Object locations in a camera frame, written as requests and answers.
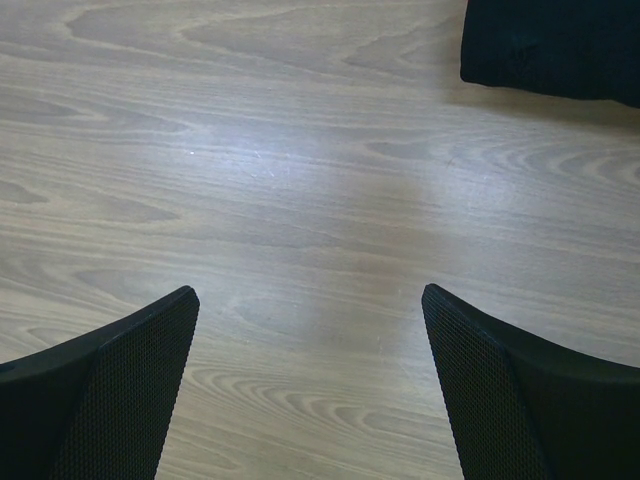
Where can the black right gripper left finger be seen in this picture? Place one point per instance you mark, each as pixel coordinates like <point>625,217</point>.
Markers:
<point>98,406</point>

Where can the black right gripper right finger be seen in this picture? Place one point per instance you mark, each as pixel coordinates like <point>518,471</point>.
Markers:
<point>522,407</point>

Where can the black folded t shirt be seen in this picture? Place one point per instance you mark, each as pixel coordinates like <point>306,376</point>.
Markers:
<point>584,50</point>

